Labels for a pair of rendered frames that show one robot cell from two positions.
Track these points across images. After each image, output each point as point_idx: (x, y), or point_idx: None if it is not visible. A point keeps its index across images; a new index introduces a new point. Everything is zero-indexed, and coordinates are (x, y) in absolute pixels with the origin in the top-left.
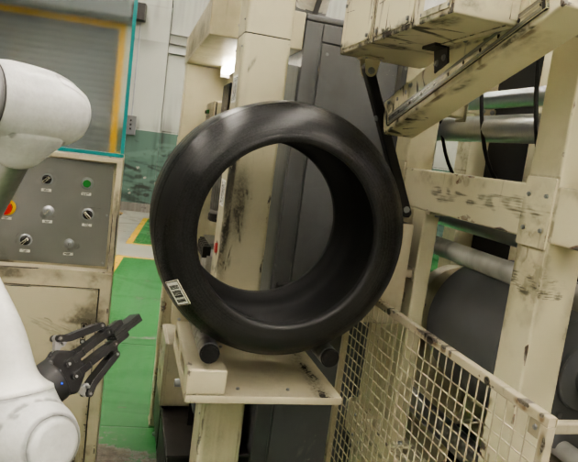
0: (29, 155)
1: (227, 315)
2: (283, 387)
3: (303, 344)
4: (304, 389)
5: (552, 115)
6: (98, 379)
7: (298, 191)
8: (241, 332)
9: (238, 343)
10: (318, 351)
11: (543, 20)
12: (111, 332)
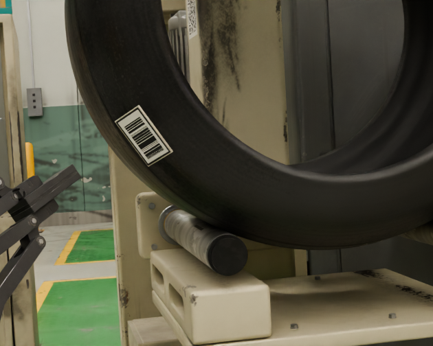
0: None
1: (251, 165)
2: (383, 314)
3: (410, 207)
4: (423, 312)
5: None
6: (6, 290)
7: (321, 16)
8: (284, 197)
9: (280, 224)
10: None
11: None
12: (19, 195)
